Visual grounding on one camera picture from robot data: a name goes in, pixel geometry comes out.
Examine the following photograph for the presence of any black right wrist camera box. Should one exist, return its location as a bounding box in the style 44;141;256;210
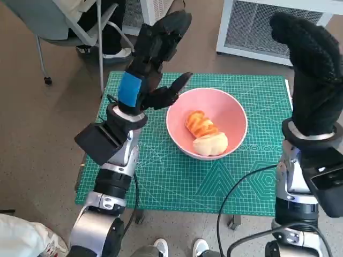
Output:
300;138;343;218

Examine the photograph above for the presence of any round pale bread bun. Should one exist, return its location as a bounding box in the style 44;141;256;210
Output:
192;133;229;157

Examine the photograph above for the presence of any small white grilled cabinet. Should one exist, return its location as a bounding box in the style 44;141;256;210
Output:
122;0;175;35

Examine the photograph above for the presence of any white strip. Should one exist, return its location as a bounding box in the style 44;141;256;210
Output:
285;79;293;108

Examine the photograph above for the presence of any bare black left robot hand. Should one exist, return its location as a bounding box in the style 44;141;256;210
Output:
115;10;194;115

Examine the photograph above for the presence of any green cutting mat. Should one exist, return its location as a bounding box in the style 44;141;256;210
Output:
74;71;294;215

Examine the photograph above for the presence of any large white grilled cabinet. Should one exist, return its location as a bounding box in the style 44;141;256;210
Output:
215;0;335;66

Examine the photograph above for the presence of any person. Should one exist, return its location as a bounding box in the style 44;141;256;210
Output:
132;237;223;257
0;214;69;257
68;0;133;59

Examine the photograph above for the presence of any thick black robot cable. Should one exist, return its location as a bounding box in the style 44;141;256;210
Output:
227;223;333;257

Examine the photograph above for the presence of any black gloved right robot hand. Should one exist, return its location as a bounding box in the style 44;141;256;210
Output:
269;12;343;138

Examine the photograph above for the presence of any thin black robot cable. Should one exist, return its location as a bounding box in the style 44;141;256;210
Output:
216;164;278;257

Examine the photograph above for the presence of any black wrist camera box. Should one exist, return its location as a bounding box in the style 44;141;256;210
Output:
300;138;343;218
74;123;126;166

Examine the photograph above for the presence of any pink bowl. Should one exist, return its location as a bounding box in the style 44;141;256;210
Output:
166;87;249;161

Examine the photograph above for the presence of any grey office chair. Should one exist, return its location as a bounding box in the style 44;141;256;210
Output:
4;0;135;93

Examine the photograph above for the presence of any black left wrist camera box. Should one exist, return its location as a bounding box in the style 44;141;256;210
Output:
74;123;126;166

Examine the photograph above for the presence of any black table leg bracket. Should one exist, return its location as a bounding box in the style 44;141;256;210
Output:
227;214;241;230
133;210;145;225

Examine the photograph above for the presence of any long striped golden bread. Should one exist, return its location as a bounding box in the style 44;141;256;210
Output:
184;109;219;139

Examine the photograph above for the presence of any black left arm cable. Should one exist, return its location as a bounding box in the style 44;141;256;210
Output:
123;172;140;233

